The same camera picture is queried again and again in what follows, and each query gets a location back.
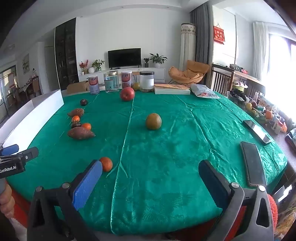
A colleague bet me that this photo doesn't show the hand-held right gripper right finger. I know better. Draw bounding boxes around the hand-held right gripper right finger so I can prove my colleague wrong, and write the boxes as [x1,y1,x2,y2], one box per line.
[198,159,278,241]

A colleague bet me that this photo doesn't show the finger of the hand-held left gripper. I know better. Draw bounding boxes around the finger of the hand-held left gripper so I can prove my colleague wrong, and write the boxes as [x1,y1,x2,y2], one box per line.
[0,144,19,156]
[16,146,39,163]

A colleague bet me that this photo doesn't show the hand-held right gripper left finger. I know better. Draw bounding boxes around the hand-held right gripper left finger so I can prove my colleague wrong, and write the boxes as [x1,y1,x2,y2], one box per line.
[27,159,103,241]

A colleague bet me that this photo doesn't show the white cardboard box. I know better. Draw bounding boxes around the white cardboard box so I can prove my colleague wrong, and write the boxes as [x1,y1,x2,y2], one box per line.
[0,89,65,149]

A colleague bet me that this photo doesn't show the reddish sweet potato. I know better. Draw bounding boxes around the reddish sweet potato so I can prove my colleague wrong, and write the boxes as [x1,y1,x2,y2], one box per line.
[67,108,85,118]
[68,127,96,140]

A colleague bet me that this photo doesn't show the red apple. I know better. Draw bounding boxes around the red apple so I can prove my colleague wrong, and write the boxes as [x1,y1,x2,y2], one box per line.
[120,87,136,102]

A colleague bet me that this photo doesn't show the person's left hand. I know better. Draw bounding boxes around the person's left hand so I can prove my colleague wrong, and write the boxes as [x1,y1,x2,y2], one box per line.
[0,183,15,217]

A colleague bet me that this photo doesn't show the green satin tablecloth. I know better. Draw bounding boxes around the green satin tablecloth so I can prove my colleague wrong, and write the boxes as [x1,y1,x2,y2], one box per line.
[9,89,288,235]

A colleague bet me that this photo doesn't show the red fluffy cloth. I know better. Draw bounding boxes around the red fluffy cloth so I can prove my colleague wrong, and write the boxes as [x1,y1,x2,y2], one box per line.
[231,193,278,239]

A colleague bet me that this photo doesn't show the wooden dining chair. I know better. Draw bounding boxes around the wooden dining chair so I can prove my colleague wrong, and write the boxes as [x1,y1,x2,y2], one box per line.
[30,76,42,96]

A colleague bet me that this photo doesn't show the brown cardboard box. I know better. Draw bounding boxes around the brown cardboard box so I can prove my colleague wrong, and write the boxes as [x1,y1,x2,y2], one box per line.
[67,81,90,94]

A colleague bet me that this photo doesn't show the pile of small household items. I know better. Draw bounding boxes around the pile of small household items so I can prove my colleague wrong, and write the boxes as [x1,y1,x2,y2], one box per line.
[228,81,288,136]

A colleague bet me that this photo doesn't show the white plastic bag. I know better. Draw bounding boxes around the white plastic bag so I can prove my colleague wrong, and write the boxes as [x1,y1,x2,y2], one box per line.
[190,84,222,100]

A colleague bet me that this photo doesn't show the pink label tin can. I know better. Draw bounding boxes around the pink label tin can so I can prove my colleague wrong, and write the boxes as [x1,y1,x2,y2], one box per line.
[88,76,100,95]
[121,71,133,89]

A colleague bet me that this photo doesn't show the flat white box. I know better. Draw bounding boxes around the flat white box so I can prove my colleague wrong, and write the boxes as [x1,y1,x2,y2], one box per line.
[154,84,191,95]

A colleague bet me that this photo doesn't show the red flowers in vase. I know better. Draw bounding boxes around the red flowers in vase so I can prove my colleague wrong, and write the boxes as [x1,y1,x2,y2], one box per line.
[79,60,89,75]

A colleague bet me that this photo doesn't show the clear jar with teal label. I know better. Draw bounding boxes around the clear jar with teal label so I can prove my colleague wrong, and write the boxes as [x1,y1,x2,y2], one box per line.
[103,71,121,93]

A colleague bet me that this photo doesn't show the dark wooden railing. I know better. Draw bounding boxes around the dark wooden railing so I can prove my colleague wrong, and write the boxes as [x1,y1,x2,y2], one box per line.
[209,64,266,98]

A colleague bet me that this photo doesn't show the dark glass display cabinet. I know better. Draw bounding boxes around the dark glass display cabinet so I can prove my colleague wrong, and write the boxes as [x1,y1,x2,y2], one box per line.
[55,18,79,92]

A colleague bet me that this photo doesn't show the orange lounge chair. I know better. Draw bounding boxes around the orange lounge chair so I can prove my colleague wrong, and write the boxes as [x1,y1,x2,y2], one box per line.
[168,60,210,87]

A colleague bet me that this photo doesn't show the leafy green potted plant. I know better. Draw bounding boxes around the leafy green potted plant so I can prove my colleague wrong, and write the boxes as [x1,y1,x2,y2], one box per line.
[92,59,105,72]

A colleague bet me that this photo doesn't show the white jar with black lid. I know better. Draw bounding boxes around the white jar with black lid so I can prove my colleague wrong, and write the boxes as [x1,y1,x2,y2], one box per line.
[139,71,155,93]

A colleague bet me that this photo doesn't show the white television cabinet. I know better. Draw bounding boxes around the white television cabinet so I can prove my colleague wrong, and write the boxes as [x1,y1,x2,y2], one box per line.
[78,67,166,82]

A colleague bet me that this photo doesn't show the black flat television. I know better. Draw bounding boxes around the black flat television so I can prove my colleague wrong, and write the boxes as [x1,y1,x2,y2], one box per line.
[108,48,142,70]

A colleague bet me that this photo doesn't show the large green potted plant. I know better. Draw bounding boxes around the large green potted plant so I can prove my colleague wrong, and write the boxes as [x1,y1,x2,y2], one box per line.
[149,53,167,68]

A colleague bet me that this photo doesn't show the covered standing air conditioner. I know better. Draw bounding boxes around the covered standing air conditioner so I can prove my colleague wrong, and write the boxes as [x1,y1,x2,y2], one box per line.
[180,22,197,72]

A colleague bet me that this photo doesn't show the white sheer curtain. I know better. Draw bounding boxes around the white sheer curtain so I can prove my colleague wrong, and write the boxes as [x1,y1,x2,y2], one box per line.
[253,22,270,80]

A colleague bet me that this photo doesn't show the grey curtain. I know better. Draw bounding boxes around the grey curtain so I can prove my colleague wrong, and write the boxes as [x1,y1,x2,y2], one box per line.
[190,3,210,63]

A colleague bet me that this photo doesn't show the framed wall picture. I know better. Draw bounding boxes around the framed wall picture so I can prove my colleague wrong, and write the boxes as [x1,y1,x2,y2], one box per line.
[22,54,30,75]

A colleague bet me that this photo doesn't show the red wall hanging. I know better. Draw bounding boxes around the red wall hanging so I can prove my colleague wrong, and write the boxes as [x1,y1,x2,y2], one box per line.
[213,23,226,44]

